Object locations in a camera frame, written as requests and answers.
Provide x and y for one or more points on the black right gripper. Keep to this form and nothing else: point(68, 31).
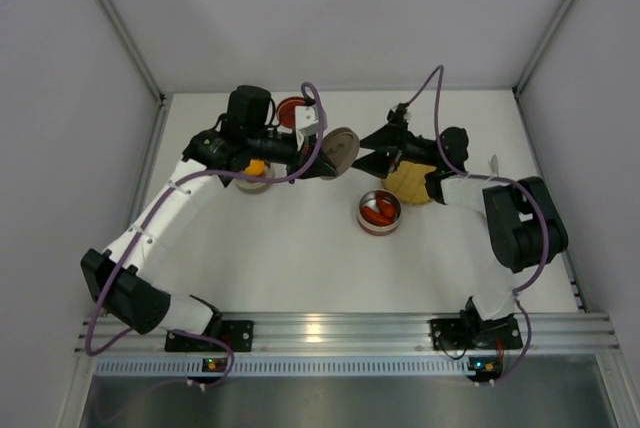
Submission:
point(398, 143)

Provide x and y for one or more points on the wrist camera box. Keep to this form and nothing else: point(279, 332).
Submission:
point(306, 122)
point(399, 114)

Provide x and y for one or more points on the taupe steel lunch bowl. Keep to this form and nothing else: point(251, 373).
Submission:
point(256, 184)

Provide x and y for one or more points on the taupe round lid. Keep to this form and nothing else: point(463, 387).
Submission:
point(341, 146)

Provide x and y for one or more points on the aluminium front rail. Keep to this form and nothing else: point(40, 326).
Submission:
point(412, 333)

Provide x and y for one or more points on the corner aluminium post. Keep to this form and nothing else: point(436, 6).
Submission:
point(559, 17)
point(118, 25)

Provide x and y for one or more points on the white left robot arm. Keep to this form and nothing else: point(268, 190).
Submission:
point(122, 278)

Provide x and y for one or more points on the red sausage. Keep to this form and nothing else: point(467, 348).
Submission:
point(374, 217)

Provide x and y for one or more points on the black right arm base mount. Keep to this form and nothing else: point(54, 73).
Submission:
point(457, 334)

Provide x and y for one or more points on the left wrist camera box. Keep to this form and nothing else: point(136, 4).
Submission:
point(306, 122)

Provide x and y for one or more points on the red round lid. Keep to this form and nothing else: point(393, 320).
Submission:
point(285, 111)

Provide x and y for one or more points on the slotted grey cable duct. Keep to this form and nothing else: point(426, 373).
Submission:
point(290, 366)

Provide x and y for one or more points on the red chicken wing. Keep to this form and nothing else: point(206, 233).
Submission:
point(386, 208)

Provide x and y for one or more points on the orange fruit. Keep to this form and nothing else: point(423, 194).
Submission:
point(256, 168)

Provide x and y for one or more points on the left corner aluminium post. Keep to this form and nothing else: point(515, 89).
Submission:
point(118, 25)

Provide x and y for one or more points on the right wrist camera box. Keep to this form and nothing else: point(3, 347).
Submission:
point(399, 114)

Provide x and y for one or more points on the red steel lunch bowl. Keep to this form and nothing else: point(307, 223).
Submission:
point(369, 199)

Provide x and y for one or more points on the steel food tongs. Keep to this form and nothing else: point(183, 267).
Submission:
point(494, 165)

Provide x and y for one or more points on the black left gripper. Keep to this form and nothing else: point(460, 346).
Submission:
point(303, 156)

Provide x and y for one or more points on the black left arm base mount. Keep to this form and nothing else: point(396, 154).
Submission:
point(235, 334)

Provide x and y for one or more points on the right corner aluminium post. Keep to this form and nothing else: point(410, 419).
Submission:
point(559, 17)

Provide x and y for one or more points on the round bamboo tray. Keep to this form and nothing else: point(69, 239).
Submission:
point(408, 183)

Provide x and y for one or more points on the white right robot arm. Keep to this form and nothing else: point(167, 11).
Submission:
point(523, 225)

